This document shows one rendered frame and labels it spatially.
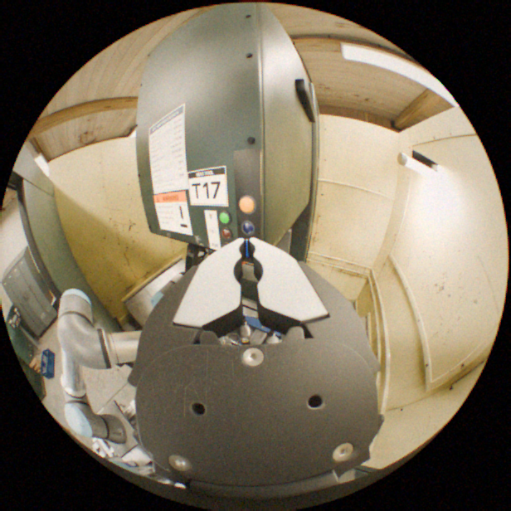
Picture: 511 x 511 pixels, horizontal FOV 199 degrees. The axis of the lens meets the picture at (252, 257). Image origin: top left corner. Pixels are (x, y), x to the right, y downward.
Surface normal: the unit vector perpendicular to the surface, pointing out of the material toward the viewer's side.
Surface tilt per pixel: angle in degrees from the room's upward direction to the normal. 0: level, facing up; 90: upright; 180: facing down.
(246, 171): 90
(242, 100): 90
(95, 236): 90
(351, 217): 90
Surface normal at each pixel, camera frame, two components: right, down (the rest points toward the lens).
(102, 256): 0.89, 0.23
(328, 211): -0.45, 0.49
